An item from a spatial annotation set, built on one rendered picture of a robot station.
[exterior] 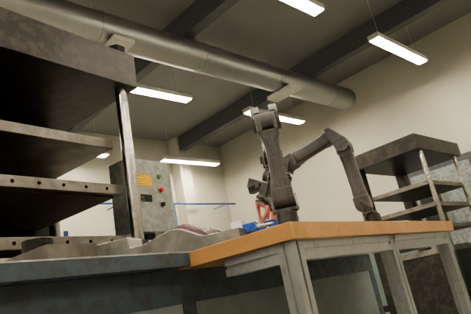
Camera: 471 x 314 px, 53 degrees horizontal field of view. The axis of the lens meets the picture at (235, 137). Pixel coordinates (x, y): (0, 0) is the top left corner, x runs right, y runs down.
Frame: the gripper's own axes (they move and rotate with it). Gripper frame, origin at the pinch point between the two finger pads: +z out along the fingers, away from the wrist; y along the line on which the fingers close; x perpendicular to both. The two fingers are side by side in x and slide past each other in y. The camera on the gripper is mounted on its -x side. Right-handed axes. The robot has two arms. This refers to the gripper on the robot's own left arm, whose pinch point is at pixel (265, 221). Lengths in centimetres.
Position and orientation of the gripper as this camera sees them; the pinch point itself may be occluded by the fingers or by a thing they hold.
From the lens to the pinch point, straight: 177.7
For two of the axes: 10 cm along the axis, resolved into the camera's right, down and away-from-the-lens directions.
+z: -2.2, 9.7, -0.4
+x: 7.5, 1.5, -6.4
